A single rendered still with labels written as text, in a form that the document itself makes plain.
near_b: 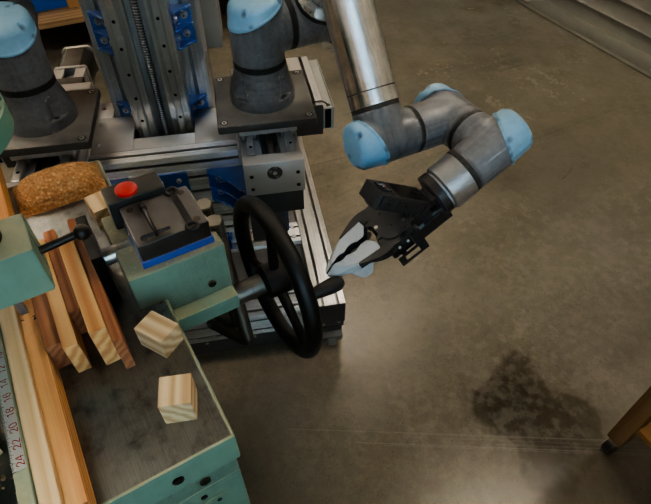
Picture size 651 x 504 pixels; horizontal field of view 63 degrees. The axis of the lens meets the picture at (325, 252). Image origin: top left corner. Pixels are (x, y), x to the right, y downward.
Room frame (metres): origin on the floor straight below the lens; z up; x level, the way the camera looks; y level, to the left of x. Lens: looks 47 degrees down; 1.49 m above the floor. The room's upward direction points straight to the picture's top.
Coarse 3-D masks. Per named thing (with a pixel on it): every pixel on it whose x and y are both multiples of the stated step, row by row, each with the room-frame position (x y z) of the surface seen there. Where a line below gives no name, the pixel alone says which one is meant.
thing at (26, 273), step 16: (0, 224) 0.43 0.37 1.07; (16, 224) 0.43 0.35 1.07; (16, 240) 0.41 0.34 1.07; (32, 240) 0.42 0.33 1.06; (0, 256) 0.38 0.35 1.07; (16, 256) 0.38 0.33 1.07; (32, 256) 0.39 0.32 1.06; (0, 272) 0.37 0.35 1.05; (16, 272) 0.38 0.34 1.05; (32, 272) 0.39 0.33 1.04; (48, 272) 0.40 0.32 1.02; (0, 288) 0.37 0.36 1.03; (16, 288) 0.38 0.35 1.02; (32, 288) 0.38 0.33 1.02; (48, 288) 0.39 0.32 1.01; (0, 304) 0.36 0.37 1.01
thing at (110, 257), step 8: (80, 216) 0.52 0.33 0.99; (88, 224) 0.51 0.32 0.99; (88, 240) 0.48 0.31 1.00; (96, 240) 0.50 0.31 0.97; (128, 240) 0.51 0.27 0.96; (88, 248) 0.46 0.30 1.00; (96, 248) 0.46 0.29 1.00; (104, 248) 0.50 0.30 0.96; (112, 248) 0.50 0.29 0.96; (120, 248) 0.50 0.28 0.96; (96, 256) 0.45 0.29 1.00; (104, 256) 0.48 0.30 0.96; (112, 256) 0.49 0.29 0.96; (96, 264) 0.45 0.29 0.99; (104, 264) 0.45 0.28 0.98; (96, 272) 0.44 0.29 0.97; (104, 272) 0.45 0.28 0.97; (104, 280) 0.45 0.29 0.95; (112, 280) 0.45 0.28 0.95; (104, 288) 0.44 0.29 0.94; (112, 288) 0.45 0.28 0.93; (112, 296) 0.45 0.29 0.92; (120, 296) 0.45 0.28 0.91
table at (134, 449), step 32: (96, 160) 0.77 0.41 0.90; (32, 224) 0.61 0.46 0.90; (64, 224) 0.61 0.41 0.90; (96, 224) 0.61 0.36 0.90; (128, 288) 0.48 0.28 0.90; (224, 288) 0.50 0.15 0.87; (128, 320) 0.42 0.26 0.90; (192, 320) 0.45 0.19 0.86; (96, 352) 0.37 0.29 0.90; (192, 352) 0.37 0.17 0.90; (64, 384) 0.32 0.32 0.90; (96, 384) 0.32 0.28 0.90; (128, 384) 0.32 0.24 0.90; (96, 416) 0.28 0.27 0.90; (128, 416) 0.28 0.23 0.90; (160, 416) 0.28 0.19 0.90; (224, 416) 0.28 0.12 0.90; (96, 448) 0.24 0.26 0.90; (128, 448) 0.24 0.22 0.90; (160, 448) 0.24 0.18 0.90; (192, 448) 0.24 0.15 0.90; (224, 448) 0.25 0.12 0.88; (96, 480) 0.21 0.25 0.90; (128, 480) 0.21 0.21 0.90; (160, 480) 0.21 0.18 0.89; (192, 480) 0.23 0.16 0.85
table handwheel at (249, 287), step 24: (240, 216) 0.66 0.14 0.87; (264, 216) 0.57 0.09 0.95; (240, 240) 0.67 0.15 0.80; (288, 240) 0.53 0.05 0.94; (264, 264) 0.58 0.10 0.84; (288, 264) 0.50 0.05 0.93; (240, 288) 0.53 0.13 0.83; (264, 288) 0.54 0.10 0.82; (288, 288) 0.55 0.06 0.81; (312, 288) 0.48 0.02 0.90; (264, 312) 0.59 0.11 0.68; (288, 312) 0.52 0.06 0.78; (312, 312) 0.46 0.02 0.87; (288, 336) 0.53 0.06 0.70; (312, 336) 0.44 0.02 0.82
